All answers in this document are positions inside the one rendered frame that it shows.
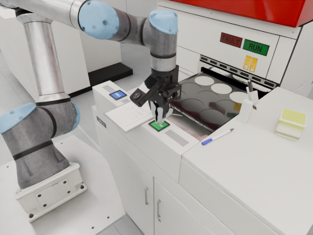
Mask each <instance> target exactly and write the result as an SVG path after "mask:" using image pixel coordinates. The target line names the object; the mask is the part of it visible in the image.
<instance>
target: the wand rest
mask: <svg viewBox="0 0 313 235"><path fill-rule="evenodd" d="M246 89H247V94H248V98H249V100H248V99H245V100H244V101H243V102H242V106H241V109H240V113H239V116H238V121H240V122H242V123H244V124H245V123H246V122H247V121H248V118H249V115H250V113H251V109H252V106H253V105H256V104H259V99H258V92H257V91H253V92H249V88H248V87H247V88H246Z"/></svg>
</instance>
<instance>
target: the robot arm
mask: <svg viewBox="0 0 313 235"><path fill-rule="evenodd" d="M0 6H2V7H6V8H10V9H13V10H14V11H15V15H16V19H17V20H18V21H19V22H20V23H22V24H23V27H24V31H25V35H26V40H27V45H28V50H29V54H30V58H31V63H32V67H33V71H34V77H35V81H36V85H37V90H38V94H39V97H38V98H37V100H36V101H35V103H36V105H35V104H34V103H28V104H25V105H22V106H19V107H17V108H15V109H12V110H10V111H8V112H6V113H4V114H3V115H1V116H0V134H2V136H3V138H4V141H5V143H6V145H7V146H8V148H9V151H10V153H11V155H12V157H13V159H14V161H15V163H16V171H17V181H18V185H19V187H20V189H21V190H22V189H25V188H27V187H30V186H32V185H35V184H37V183H39V182H41V181H43V180H45V179H47V178H49V177H51V176H53V175H55V174H57V173H59V172H60V171H62V170H64V169H66V168H67V167H69V166H70V163H69V161H68V160H67V158H66V157H65V156H64V155H63V154H62V153H61V152H60V151H59V150H58V149H57V148H56V147H55V146H54V144H53V142H52V138H55V137H58V136H60V135H63V134H67V133H69V132H70V131H72V130H74V129H75V128H76V127H77V126H78V124H79V122H80V111H79V108H78V107H77V106H76V105H75V103H73V102H71V99H70V96H69V95H67V94H66V93H65V91H64V87H63V82H62V77H61V71H60V66H59V61H58V56H57V52H56V47H55V42H54V36H53V31H52V27H51V23H52V22H53V21H57V22H60V23H62V24H65V25H68V26H70V27H73V28H76V29H78V30H81V31H83V32H85V33H86V34H87V35H89V36H92V37H94V38H96V39H101V40H111V41H117V42H119V43H128V44H135V45H141V46H148V47H150V66H151V74H150V76H149V77H148V78H147V79H146V80H145V81H144V82H143V83H142V84H141V85H140V86H139V87H138V88H137V89H136V90H135V91H134V92H133V93H132V94H131V95H130V97H129V98H130V100H131V101H132V102H133V103H134V104H135V105H137V106H138V107H142V106H143V105H144V104H145V103H146V102H147V101H148V103H149V107H150V110H151V112H152V115H153V117H154V119H155V121H156V123H157V124H158V125H161V124H162V123H163V122H164V120H165V119H166V118H167V117H168V116H169V115H170V114H171V113H172V112H173V109H171V108H170V106H169V103H168V102H171V101H173V100H178V99H180V98H181V89H182V85H181V84H180V83H178V73H179V65H176V58H177V34H178V16H177V13H175V12H174V11H171V10H165V9H164V10H154V11H152V12H151V13H150V17H149V18H147V17H139V16H133V15H130V14H128V13H126V12H123V11H121V10H119V9H116V8H114V7H112V6H110V5H109V4H107V3H105V2H102V1H96V0H0ZM176 85H178V86H176ZM178 90H180V95H179V96H177V95H178V93H177V91H178Z"/></svg>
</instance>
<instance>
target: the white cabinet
mask: <svg viewBox="0 0 313 235"><path fill-rule="evenodd" d="M92 112H93V116H94V121H95V126H96V131H97V135H98V139H99V144H100V148H101V153H102V156H103V157H104V158H105V159H106V160H107V162H108V163H109V166H110V169H111V172H112V174H113V177H114V180H115V183H116V187H117V189H118V192H119V195H120V198H121V201H122V204H123V207H124V210H125V212H126V213H127V214H128V215H129V216H130V218H131V219H132V220H133V221H134V223H135V224H136V225H137V226H138V227H139V228H140V230H141V231H142V232H143V233H144V235H237V234H236V233H235V232H233V231H232V230H231V229H230V228H229V227H228V226H227V225H225V224H224V223H223V222H222V221H221V220H220V219H219V218H218V217H216V216H215V215H214V214H213V213H212V212H211V211H210V210H209V209H208V208H206V207H205V206H204V205H203V204H202V203H201V202H199V201H198V200H197V199H196V198H195V197H194V196H193V195H192V194H190V193H189V192H188V191H187V190H186V189H185V188H184V187H182V186H181V185H180V184H179V183H178V184H177V183H176V182H175V181H174V180H173V179H172V178H171V177H169V176H168V175H167V174H166V173H165V172H164V171H163V170H161V169H160V168H159V167H158V166H157V165H156V164H155V163H153V162H152V161H151V160H150V159H149V158H148V157H147V156H145V155H144V154H143V153H142V152H141V151H140V150H139V149H138V148H136V147H135V146H134V145H133V144H132V143H131V142H130V141H128V140H127V139H126V138H125V137H124V136H123V135H122V134H121V133H120V132H119V131H118V130H116V129H115V128H114V127H113V126H112V125H111V124H110V123H108V122H107V121H106V120H105V119H104V118H103V117H102V116H100V115H99V114H98V113H97V112H96V111H95V110H94V109H93V108H92Z"/></svg>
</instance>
